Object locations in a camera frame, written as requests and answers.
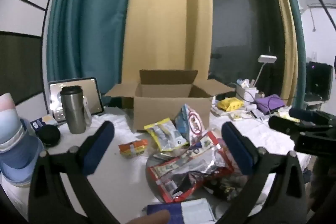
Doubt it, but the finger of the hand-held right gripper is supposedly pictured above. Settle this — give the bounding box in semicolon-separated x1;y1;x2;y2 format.
289;108;332;123
268;116;303;136

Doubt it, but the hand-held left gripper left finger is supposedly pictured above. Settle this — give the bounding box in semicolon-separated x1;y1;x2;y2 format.
28;120;118;224

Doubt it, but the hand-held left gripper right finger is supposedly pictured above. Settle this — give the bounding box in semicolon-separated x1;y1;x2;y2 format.
215;121;308;224

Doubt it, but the orange snack packet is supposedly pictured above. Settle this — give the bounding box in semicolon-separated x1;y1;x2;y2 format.
118;139;149;158

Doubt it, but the dark snack packet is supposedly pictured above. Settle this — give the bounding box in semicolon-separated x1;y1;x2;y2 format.
203;174;245;201

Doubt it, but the blue white snack bag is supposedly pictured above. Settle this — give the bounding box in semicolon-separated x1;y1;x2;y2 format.
174;104;208;146

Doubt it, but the red foil snack bag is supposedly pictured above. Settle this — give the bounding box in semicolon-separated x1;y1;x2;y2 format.
147;131;236;204

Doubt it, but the yellow snack packet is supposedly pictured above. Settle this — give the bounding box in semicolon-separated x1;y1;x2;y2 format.
144;118;190;152

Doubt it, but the brown cardboard box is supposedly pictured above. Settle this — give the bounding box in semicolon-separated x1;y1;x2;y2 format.
104;70;236;133

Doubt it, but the blue and white packet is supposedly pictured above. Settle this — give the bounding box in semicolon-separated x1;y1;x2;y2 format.
143;198;216;224

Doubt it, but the person's left hand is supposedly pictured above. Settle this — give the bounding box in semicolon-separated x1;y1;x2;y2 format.
125;210;172;224

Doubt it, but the purple cloth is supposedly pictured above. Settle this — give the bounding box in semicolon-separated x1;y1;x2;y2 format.
256;94;286;112

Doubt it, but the steel travel tumbler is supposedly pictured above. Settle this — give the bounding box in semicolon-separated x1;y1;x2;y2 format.
60;86;87;134

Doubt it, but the yellow pack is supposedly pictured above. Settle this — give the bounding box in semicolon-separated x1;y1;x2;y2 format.
217;97;244;112

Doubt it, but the white sheet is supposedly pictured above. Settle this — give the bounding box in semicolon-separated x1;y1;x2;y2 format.
0;106;313;224

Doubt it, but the white desk organiser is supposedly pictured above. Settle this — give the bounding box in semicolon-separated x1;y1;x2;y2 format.
235;78;257;104

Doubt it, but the black round speaker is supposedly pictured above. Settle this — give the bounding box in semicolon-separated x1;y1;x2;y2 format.
38;124;62;147

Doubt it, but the tablet computer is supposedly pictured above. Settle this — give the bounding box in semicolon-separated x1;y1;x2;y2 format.
48;77;104;124

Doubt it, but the white desk lamp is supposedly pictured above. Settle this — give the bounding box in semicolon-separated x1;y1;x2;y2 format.
253;54;278;88

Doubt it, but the small blue box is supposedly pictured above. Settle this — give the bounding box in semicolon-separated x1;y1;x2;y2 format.
30;115;58;133

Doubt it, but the narrow teal curtain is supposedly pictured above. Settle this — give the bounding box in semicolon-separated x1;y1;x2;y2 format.
278;0;307;107

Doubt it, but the narrow yellow curtain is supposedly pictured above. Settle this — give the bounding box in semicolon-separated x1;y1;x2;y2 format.
259;0;299;107

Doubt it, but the pastel blue pink object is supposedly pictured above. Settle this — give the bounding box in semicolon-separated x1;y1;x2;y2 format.
0;93;44;188

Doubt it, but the dark glass window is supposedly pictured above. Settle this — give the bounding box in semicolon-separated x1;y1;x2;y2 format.
209;0;286;98

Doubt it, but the white air conditioner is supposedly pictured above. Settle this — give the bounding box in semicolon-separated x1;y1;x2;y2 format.
298;0;336;11

